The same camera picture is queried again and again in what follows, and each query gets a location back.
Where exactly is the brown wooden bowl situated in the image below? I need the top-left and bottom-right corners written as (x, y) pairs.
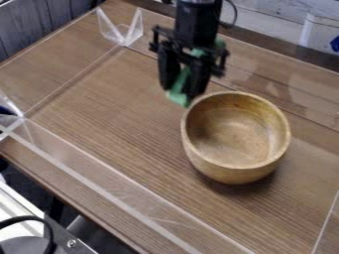
top-left (180, 91), bottom-right (291, 185)

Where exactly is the black cable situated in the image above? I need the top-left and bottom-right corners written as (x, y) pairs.
top-left (0, 215), bottom-right (57, 254)

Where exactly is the blue object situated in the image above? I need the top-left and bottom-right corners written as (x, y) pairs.
top-left (330, 36), bottom-right (339, 53)

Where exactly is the grey metal bracket with screw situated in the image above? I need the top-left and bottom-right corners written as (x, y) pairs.
top-left (44, 215), bottom-right (97, 254)

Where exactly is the clear acrylic front barrier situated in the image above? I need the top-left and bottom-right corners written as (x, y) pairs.
top-left (0, 93), bottom-right (254, 254)

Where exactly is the white container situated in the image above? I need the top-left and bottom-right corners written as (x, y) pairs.
top-left (299, 10), bottom-right (339, 56)

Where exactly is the clear acrylic corner bracket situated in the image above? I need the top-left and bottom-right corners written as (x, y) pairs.
top-left (95, 8), bottom-right (144, 47)

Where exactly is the green rectangular block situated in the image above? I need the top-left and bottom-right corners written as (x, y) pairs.
top-left (167, 39), bottom-right (230, 107)

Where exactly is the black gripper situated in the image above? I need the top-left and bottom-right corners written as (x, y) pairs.
top-left (149, 0), bottom-right (223, 98)

